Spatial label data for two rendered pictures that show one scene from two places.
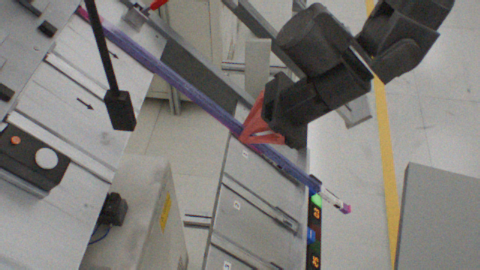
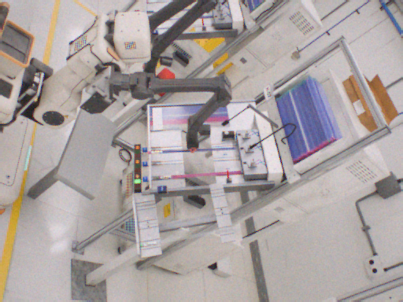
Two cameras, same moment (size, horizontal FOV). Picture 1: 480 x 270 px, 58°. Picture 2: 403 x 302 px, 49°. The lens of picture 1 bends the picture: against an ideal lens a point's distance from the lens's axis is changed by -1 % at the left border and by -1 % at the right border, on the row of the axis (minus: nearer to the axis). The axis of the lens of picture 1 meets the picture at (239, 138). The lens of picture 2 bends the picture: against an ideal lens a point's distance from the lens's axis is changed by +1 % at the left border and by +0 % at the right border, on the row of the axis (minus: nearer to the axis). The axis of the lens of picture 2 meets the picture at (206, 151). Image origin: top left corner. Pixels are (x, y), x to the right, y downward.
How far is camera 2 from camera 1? 2.64 m
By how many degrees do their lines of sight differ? 90
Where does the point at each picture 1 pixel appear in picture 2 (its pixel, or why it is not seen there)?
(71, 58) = (234, 160)
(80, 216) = (213, 137)
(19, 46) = (242, 142)
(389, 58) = not seen: hidden behind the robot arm
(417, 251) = (100, 161)
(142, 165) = (184, 216)
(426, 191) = (92, 182)
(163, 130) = not seen: outside the picture
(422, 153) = not seen: outside the picture
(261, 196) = (167, 164)
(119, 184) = (187, 210)
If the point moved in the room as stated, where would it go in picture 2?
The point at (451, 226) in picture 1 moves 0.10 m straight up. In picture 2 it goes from (86, 165) to (97, 156)
